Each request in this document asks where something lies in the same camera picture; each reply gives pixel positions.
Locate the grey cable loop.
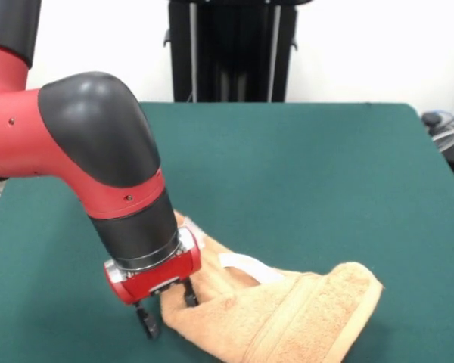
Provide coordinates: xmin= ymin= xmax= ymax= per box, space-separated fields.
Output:
xmin=425 ymin=109 xmax=454 ymax=153

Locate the peach terry towel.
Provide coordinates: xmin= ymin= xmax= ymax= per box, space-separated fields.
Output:
xmin=160 ymin=209 xmax=385 ymax=363

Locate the dark green table cloth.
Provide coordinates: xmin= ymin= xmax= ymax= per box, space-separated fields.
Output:
xmin=0 ymin=101 xmax=454 ymax=363

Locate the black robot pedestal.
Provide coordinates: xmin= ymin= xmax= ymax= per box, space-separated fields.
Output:
xmin=163 ymin=0 xmax=300 ymax=103

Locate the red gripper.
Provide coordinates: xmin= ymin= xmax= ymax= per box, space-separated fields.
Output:
xmin=104 ymin=228 xmax=204 ymax=340

